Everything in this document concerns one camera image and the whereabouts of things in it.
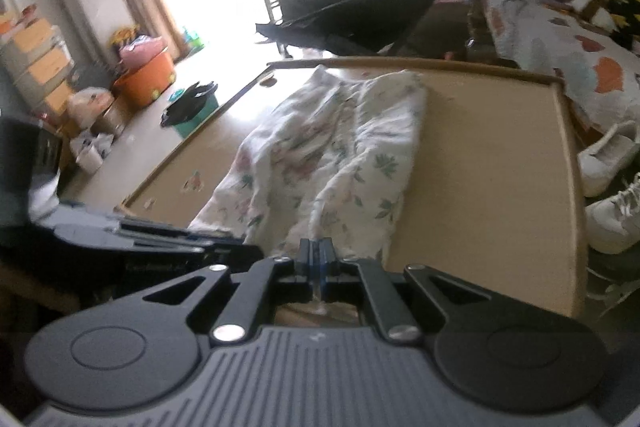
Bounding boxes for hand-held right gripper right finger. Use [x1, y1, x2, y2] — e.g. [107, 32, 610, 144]
[320, 239, 501, 348]

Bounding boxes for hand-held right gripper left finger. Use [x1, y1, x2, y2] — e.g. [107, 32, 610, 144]
[140, 238, 317, 348]

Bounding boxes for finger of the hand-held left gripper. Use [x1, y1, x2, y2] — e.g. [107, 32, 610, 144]
[112, 214, 266, 265]

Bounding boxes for white floral shirt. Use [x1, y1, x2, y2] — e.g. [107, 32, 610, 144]
[187, 66, 428, 258]

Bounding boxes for white plastic bag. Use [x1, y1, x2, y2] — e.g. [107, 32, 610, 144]
[70, 132, 116, 172]

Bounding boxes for pink plastic bag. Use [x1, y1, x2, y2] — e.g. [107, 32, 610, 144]
[67, 88, 115, 128]

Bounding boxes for stack of cardboard boxes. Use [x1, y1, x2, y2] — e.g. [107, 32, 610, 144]
[0, 9, 76, 118]

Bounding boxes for green trash bin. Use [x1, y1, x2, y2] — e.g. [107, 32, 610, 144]
[160, 81, 221, 138]

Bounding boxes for orange wheeled storage tub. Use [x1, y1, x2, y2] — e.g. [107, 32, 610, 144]
[112, 52, 177, 109]

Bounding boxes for yellow toy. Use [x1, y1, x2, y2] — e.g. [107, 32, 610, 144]
[111, 27, 141, 48]

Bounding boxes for pink basket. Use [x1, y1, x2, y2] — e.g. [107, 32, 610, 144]
[119, 36, 168, 68]

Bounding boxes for white air conditioner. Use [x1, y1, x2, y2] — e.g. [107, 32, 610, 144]
[54, 0, 138, 68]

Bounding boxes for green toy bottle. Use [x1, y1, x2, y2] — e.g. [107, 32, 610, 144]
[182, 27, 206, 52]

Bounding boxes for white lace sneaker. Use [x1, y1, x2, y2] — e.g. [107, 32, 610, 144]
[585, 174, 640, 255]

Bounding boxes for white flat shoe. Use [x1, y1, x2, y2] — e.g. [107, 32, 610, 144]
[577, 121, 640, 198]

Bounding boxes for heart print quilt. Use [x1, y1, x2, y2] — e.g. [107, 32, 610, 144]
[472, 0, 640, 132]

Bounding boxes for black pillow gold trees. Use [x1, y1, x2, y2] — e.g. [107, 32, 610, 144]
[605, 0, 640, 48]

